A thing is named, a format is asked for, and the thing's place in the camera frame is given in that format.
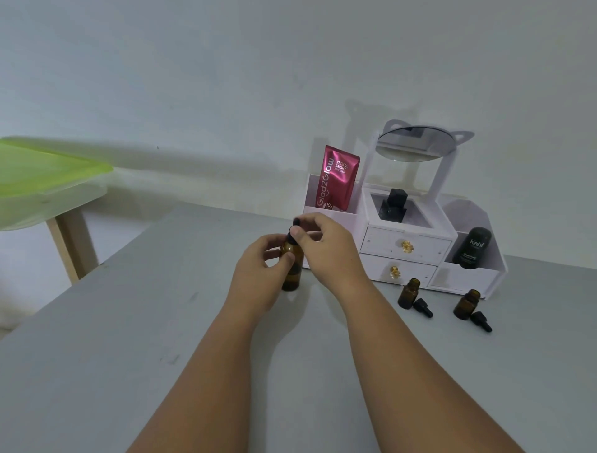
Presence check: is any wooden table leg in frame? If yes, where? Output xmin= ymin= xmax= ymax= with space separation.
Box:
xmin=46 ymin=205 xmax=100 ymax=285

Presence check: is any pink foil sachet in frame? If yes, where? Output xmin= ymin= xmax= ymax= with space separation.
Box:
xmin=313 ymin=145 xmax=361 ymax=211

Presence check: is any person's right forearm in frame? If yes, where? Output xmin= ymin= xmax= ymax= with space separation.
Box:
xmin=332 ymin=280 xmax=527 ymax=453

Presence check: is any person's left hand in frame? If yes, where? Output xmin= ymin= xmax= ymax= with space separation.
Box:
xmin=228 ymin=232 xmax=296 ymax=324

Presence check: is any black roll-on deodorant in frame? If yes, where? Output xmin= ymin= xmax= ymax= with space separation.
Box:
xmin=451 ymin=226 xmax=488 ymax=270

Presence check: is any tall amber glass bottle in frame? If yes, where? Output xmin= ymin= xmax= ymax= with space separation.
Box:
xmin=279 ymin=239 xmax=305 ymax=292

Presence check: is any small amber glass bottle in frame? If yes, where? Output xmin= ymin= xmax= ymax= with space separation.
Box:
xmin=397 ymin=278 xmax=422 ymax=310
xmin=453 ymin=289 xmax=482 ymax=322

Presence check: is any round tilting mirror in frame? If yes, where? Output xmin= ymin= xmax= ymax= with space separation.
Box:
xmin=375 ymin=124 xmax=456 ymax=163

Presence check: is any black square perfume bottle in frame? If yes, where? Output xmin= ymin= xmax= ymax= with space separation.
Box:
xmin=378 ymin=188 xmax=409 ymax=221

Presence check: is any green lidded plastic container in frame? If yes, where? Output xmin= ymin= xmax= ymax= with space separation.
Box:
xmin=0 ymin=136 xmax=114 ymax=232

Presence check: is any white drawer with gold knob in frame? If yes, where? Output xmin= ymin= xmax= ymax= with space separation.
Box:
xmin=360 ymin=225 xmax=454 ymax=268
xmin=358 ymin=253 xmax=438 ymax=286

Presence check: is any person's right hand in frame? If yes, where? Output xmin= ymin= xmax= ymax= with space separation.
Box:
xmin=292 ymin=212 xmax=375 ymax=305

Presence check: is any white cosmetic organizer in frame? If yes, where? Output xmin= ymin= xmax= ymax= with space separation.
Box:
xmin=302 ymin=119 xmax=509 ymax=300

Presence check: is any person's left forearm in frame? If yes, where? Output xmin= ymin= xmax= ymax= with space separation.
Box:
xmin=126 ymin=301 xmax=264 ymax=453

